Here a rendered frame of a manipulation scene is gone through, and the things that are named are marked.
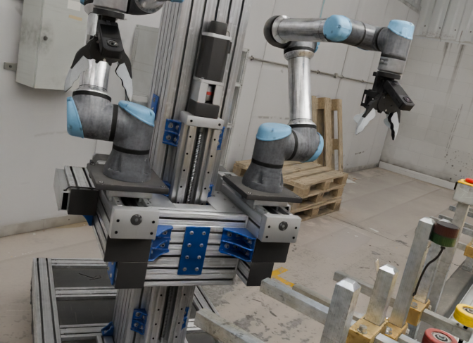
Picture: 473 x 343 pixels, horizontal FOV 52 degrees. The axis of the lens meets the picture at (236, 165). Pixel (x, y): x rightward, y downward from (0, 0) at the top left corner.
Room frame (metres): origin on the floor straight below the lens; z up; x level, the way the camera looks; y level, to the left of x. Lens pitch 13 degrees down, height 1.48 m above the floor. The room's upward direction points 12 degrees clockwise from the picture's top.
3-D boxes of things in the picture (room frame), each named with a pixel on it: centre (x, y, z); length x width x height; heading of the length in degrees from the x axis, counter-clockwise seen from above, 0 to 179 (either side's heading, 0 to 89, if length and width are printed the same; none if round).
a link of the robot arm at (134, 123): (1.50, 0.35, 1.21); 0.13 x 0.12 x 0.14; 109
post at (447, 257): (1.64, -0.79, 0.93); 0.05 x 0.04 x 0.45; 146
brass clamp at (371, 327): (0.99, -0.36, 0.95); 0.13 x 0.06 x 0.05; 146
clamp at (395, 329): (1.20, -0.50, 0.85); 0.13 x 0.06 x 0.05; 146
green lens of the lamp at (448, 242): (1.19, -0.55, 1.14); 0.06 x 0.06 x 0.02
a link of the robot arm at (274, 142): (1.73, -0.11, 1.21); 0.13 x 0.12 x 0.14; 123
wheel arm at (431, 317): (1.42, -0.58, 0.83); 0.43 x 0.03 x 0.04; 56
